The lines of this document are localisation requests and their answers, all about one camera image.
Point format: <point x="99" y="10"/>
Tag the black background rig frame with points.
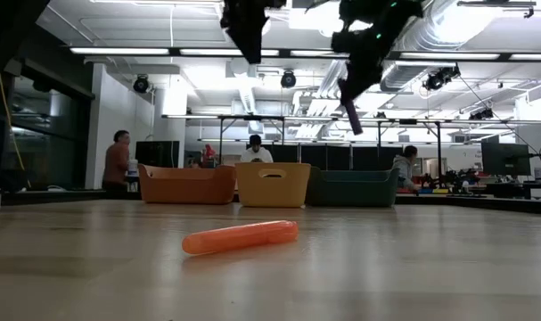
<point x="408" y="121"/>
<point x="252" y="117"/>

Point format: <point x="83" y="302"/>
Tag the orange plastic bin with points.
<point x="185" y="185"/>

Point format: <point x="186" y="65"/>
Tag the person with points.
<point x="406" y="171"/>
<point x="256" y="155"/>
<point x="116" y="165"/>

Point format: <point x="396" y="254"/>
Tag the orange highlighter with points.
<point x="239" y="237"/>

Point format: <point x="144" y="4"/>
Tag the black partition panels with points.
<point x="314" y="157"/>

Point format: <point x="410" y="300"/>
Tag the rainbow coloured bar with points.
<point x="432" y="191"/>

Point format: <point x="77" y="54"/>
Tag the black ceiling rail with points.
<point x="497" y="3"/>

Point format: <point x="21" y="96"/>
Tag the teal plastic bin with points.
<point x="350" y="189"/>

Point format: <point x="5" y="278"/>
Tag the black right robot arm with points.
<point x="399" y="18"/>

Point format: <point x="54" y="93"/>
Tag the red object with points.
<point x="209" y="152"/>

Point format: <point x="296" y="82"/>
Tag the black bar with light strips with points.
<point x="174" y="51"/>

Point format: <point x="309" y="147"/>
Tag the yellow plastic bin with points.
<point x="270" y="191"/>

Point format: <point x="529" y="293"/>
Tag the white bottle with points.
<point x="133" y="168"/>

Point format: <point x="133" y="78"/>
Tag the black hanging speaker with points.
<point x="289" y="79"/>
<point x="141" y="84"/>

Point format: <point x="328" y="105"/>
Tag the black ceiling spotlights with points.
<point x="483" y="115"/>
<point x="439" y="79"/>

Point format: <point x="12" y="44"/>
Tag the black monitor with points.
<point x="506" y="158"/>
<point x="156" y="153"/>

